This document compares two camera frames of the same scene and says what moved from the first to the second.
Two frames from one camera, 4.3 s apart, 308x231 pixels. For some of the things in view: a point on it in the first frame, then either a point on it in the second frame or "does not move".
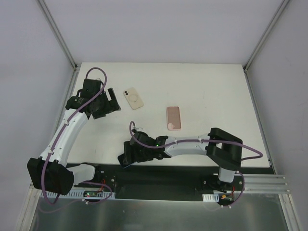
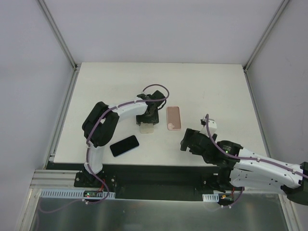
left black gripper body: [106, 104] -> [147, 120]
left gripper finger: [103, 113] -> [139, 119]
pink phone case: [173, 120] does not move
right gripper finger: [123, 160] -> [190, 136]
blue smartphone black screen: [124, 166] -> [124, 146]
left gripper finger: [114, 104] -> [155, 117]
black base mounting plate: [166, 178] does not move
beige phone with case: [133, 98] -> [146, 128]
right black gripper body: [128, 155] -> [188, 141]
